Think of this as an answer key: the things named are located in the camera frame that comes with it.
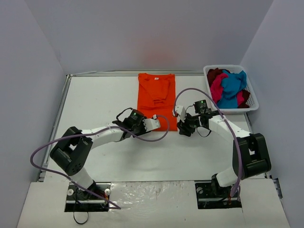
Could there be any orange t shirt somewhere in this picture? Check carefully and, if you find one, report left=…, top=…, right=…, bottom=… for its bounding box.
left=137, top=73, right=177, bottom=131

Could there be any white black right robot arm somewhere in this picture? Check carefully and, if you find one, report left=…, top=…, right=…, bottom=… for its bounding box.
left=173, top=100, right=272, bottom=196

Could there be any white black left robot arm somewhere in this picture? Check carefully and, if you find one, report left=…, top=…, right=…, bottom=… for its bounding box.
left=50, top=109, right=159, bottom=199

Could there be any pink t shirt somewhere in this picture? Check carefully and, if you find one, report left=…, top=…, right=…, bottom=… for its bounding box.
left=210, top=73, right=250, bottom=108

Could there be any white plastic laundry basket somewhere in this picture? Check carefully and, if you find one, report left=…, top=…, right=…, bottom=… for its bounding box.
left=203, top=65, right=259, bottom=114

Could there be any dark red t shirt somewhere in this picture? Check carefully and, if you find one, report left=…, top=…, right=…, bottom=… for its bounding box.
left=207, top=67, right=224, bottom=84

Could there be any blue t shirt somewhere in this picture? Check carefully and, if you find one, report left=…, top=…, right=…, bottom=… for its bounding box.
left=218, top=70, right=247, bottom=109

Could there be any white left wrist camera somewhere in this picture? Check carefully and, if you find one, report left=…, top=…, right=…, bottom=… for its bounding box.
left=142, top=118, right=161, bottom=132

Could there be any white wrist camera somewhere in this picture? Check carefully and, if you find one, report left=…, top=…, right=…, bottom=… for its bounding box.
left=142, top=118, right=161, bottom=132
left=172, top=105, right=186, bottom=122

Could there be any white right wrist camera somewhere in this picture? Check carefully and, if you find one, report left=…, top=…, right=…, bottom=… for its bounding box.
left=172, top=105, right=186, bottom=122

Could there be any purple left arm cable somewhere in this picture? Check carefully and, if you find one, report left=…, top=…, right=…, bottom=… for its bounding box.
left=30, top=114, right=170, bottom=210

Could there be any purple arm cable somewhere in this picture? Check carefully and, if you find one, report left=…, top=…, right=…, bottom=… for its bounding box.
left=30, top=114, right=170, bottom=210
left=173, top=88, right=243, bottom=198

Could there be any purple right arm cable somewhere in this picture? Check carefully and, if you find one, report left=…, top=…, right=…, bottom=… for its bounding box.
left=173, top=88, right=243, bottom=198

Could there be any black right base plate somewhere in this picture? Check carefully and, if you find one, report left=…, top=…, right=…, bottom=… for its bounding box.
left=195, top=181, right=242, bottom=209

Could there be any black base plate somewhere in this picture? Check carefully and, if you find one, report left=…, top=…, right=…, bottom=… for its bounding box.
left=64, top=183, right=109, bottom=212
left=195, top=181, right=242, bottom=209

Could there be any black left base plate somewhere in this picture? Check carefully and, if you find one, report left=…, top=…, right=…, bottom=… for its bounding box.
left=64, top=183, right=109, bottom=212

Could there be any thin black cable loop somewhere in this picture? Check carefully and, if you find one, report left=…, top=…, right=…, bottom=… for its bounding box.
left=73, top=209, right=90, bottom=225

